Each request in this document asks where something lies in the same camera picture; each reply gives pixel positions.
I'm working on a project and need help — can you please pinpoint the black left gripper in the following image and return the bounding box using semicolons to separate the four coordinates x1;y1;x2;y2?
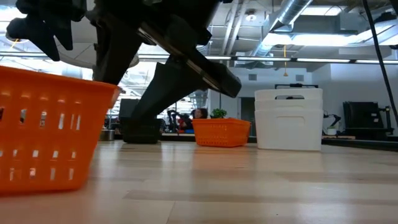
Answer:
86;0;243;119

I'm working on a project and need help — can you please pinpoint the orange plastic slotted basket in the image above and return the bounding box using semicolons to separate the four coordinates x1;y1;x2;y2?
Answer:
0;65;121;194
192;118;252;148

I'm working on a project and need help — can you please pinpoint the white plastic bin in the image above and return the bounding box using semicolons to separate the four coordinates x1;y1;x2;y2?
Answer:
254;88;324;111
254;108;325;152

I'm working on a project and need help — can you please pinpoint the black monitor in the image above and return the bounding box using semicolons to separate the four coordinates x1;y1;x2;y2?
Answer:
119;98;140;119

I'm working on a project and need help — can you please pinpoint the black plastic slotted basket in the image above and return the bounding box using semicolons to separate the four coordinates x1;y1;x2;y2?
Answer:
120;118;163;144

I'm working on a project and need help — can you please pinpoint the person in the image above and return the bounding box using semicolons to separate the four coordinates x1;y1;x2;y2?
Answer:
177;107;209;131

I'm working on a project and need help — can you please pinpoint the green potted plant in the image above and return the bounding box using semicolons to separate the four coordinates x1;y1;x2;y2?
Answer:
210;108;228;119

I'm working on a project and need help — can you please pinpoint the black equipment cart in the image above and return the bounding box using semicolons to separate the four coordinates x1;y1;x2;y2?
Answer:
342;101;395;138

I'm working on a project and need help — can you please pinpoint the yellow hanging cord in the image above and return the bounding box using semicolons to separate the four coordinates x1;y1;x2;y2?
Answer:
282;45;289;77

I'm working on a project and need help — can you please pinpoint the silver ceiling duct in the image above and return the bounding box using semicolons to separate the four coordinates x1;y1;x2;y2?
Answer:
249;0;313;58

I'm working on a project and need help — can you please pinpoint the black table frame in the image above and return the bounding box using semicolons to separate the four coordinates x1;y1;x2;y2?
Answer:
321;138;398;152

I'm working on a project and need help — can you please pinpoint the black hanging cable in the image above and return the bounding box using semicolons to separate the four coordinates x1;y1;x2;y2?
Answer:
361;0;398;119

